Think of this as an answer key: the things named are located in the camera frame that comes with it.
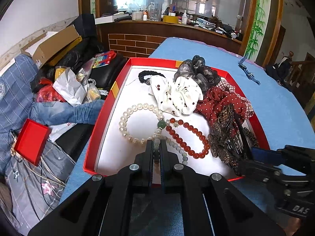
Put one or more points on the blue striped wristwatch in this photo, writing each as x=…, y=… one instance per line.
x=248, y=72

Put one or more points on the brown cardboard box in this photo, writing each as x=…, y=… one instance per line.
x=56, y=44

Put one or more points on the black bag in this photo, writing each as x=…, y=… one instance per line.
x=278, y=71

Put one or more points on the colourful snack packet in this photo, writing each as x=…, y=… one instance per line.
x=103, y=58

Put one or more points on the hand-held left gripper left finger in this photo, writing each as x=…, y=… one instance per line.
x=150, y=157

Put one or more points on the white plastic container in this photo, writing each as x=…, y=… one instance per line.
x=137, y=15

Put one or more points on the white dotted scrunchie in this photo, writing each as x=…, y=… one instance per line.
x=177, y=95

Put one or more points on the small red box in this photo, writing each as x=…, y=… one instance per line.
x=30, y=141

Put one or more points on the bamboo wall decal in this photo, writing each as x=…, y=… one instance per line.
x=256, y=24

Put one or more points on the white crumpled paper bag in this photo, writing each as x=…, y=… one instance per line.
x=69, y=88

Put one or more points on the brown patterned scrunchie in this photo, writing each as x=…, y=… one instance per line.
x=222, y=137

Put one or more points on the black leather seat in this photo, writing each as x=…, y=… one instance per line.
x=73, y=141

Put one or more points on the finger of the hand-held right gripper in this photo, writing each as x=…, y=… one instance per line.
x=258, y=170
x=264, y=155

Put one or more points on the blue terry blanket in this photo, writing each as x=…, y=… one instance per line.
x=275, y=108

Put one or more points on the blue jeans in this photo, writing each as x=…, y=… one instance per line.
x=64, y=113

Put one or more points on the wooden brick pattern counter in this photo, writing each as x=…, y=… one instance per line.
x=137, y=39

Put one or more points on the red plastic bag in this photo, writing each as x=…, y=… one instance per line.
x=46, y=94

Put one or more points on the wooden stair railing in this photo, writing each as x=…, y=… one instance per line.
x=300, y=73

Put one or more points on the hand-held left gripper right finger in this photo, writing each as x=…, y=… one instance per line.
x=163, y=157

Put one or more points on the red polka dot scrunchie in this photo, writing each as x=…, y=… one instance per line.
x=216, y=100

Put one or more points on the grey sheer scrunchie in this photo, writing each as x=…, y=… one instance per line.
x=194, y=75

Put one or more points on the grey star print quilt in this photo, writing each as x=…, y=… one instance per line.
x=29, y=191

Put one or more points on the red white plaid scrunchie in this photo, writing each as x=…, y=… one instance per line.
x=247, y=103

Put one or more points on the clear glass pitcher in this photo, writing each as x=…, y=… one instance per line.
x=157, y=7

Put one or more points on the red shallow cardboard box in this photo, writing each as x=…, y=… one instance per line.
x=140, y=95

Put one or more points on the yellow plastic bag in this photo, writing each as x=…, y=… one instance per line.
x=92, y=91

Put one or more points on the black square box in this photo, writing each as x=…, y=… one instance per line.
x=85, y=24

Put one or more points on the clear pump bottle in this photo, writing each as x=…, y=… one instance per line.
x=184, y=18

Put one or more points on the white flat box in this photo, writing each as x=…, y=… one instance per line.
x=104, y=20

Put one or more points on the black plastic bags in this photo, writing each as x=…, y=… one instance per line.
x=73, y=56

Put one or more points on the leopard print hair band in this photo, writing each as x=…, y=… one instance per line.
x=253, y=136

